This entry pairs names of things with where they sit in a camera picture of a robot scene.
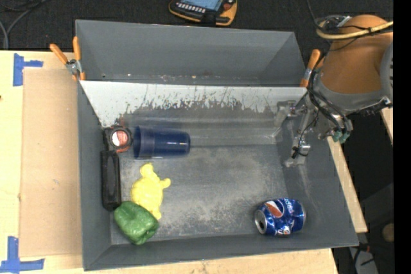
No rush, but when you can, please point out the black round red-white faced object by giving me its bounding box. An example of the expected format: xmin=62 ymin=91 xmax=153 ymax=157
xmin=102 ymin=124 xmax=134 ymax=154

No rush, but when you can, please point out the green toy pepper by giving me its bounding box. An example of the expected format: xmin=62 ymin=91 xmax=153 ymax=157
xmin=113 ymin=200 xmax=160 ymax=246

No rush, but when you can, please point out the blue crushed soda can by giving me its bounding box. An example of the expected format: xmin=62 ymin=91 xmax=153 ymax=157
xmin=254 ymin=198 xmax=307 ymax=238

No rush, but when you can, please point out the black long flat block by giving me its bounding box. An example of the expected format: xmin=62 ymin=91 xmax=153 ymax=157
xmin=100 ymin=150 xmax=123 ymax=212

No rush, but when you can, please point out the brown cardboard board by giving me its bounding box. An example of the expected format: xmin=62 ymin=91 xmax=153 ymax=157
xmin=18 ymin=67 xmax=85 ymax=259

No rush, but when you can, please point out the grey metal bin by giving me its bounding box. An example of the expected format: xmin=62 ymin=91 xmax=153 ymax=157
xmin=74 ymin=19 xmax=360 ymax=271

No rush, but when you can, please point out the dark blue plastic cup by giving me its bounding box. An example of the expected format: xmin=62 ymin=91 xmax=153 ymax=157
xmin=132 ymin=125 xmax=191 ymax=160

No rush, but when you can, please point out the yellow toy animal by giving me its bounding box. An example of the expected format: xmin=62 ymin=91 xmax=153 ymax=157
xmin=130 ymin=162 xmax=172 ymax=221

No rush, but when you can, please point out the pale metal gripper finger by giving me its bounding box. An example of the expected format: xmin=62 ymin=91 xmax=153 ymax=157
xmin=273 ymin=101 xmax=299 ymax=139
xmin=283 ymin=136 xmax=311 ymax=169

